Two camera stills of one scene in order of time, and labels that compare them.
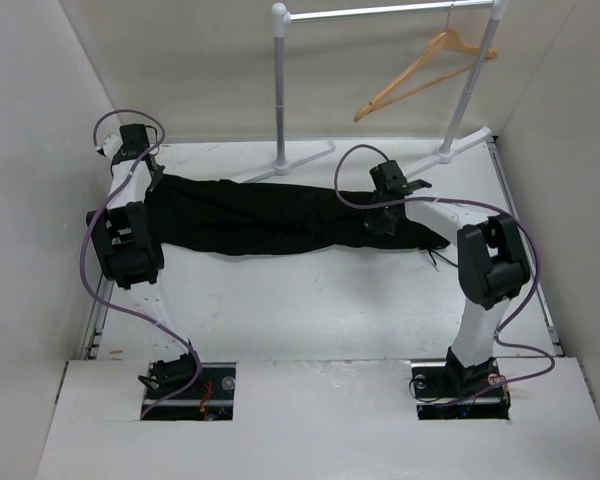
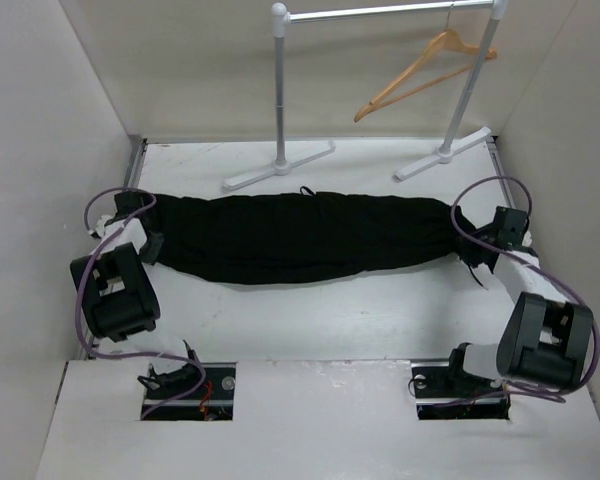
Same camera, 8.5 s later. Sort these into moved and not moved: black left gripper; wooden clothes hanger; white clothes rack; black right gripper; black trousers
Moved: black left gripper; black trousers; black right gripper
Not moved: wooden clothes hanger; white clothes rack
